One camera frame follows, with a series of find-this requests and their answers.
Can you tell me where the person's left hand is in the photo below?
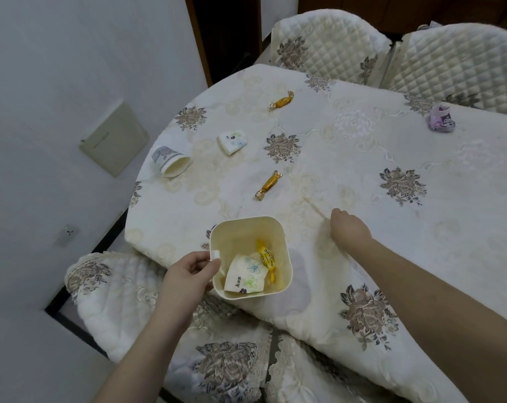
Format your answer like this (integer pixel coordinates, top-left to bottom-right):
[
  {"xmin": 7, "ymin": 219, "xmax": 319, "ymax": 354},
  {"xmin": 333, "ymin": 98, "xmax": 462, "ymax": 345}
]
[{"xmin": 154, "ymin": 251, "xmax": 222, "ymax": 324}]

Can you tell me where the person's right hand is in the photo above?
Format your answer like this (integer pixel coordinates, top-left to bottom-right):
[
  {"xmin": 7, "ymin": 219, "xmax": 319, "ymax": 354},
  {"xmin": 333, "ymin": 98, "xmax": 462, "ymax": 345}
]
[{"xmin": 330, "ymin": 208, "xmax": 373, "ymax": 253}]

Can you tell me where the cream square plastic container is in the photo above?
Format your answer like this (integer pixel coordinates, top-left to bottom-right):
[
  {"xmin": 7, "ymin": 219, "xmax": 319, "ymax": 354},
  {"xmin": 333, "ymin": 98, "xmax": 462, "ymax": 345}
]
[{"xmin": 209, "ymin": 216, "xmax": 294, "ymax": 299}]

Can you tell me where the person's right forearm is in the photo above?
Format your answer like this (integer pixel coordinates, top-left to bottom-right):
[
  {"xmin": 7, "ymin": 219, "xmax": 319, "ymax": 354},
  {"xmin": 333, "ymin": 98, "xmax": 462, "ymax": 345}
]
[{"xmin": 347, "ymin": 239, "xmax": 507, "ymax": 403}]

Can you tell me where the person's left forearm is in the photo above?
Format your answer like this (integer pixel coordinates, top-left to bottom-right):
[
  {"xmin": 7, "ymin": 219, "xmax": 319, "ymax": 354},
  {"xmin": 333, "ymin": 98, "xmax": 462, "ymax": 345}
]
[{"xmin": 92, "ymin": 310, "xmax": 194, "ymax": 403}]

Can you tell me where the white floral tissue packet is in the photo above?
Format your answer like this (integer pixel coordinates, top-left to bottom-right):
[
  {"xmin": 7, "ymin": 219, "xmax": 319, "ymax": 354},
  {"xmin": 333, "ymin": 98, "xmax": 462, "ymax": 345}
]
[{"xmin": 224, "ymin": 252, "xmax": 269, "ymax": 295}]

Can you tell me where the yellow wrapped candy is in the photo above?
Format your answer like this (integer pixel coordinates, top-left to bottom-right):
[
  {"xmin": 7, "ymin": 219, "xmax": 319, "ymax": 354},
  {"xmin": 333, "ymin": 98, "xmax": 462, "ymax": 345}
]
[{"xmin": 255, "ymin": 240, "xmax": 277, "ymax": 284}]

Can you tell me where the gold wrapped candy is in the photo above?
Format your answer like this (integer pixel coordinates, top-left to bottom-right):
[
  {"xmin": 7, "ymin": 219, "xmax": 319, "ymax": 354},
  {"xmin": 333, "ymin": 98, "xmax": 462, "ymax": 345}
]
[
  {"xmin": 269, "ymin": 91, "xmax": 295, "ymax": 111},
  {"xmin": 255, "ymin": 170, "xmax": 283, "ymax": 201}
]

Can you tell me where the cream cup with printed label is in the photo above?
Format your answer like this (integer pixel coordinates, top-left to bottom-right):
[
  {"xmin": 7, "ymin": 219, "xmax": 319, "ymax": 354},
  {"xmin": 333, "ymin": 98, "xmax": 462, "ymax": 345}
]
[{"xmin": 151, "ymin": 146, "xmax": 193, "ymax": 178}]

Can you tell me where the small white floral packet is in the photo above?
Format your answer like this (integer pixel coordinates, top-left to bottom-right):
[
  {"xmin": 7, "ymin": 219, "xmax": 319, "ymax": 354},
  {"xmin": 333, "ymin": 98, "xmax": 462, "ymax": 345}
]
[{"xmin": 218, "ymin": 130, "xmax": 248, "ymax": 156}]

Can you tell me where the cream floral embroidered tablecloth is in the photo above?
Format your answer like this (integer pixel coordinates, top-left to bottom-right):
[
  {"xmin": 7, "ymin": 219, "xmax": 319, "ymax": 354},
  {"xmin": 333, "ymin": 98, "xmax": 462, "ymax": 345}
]
[{"xmin": 124, "ymin": 64, "xmax": 507, "ymax": 403}]

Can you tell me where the quilted cream chair cover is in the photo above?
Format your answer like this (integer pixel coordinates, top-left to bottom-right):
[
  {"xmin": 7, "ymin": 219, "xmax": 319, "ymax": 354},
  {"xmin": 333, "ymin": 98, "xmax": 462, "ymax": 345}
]
[
  {"xmin": 379, "ymin": 23, "xmax": 507, "ymax": 118},
  {"xmin": 269, "ymin": 9, "xmax": 392, "ymax": 86}
]

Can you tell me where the purple printed packet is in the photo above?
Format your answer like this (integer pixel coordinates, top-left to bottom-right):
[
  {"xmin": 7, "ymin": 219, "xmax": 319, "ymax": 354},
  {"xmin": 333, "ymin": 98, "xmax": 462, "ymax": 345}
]
[{"xmin": 428, "ymin": 105, "xmax": 456, "ymax": 133}]

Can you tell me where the white wall socket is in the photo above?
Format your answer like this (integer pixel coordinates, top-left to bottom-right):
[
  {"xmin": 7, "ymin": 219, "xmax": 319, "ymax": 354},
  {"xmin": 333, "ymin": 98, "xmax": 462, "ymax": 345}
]
[{"xmin": 55, "ymin": 224, "xmax": 80, "ymax": 248}]

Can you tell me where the beige wall panel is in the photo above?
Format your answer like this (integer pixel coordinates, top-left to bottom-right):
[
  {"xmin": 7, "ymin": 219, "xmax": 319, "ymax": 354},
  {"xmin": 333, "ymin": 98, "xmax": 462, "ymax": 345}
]
[{"xmin": 79, "ymin": 100, "xmax": 150, "ymax": 178}]

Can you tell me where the dark wooden door frame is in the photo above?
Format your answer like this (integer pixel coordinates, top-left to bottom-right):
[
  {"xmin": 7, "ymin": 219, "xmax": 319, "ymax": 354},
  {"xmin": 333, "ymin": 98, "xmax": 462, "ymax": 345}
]
[{"xmin": 184, "ymin": 0, "xmax": 263, "ymax": 88}]

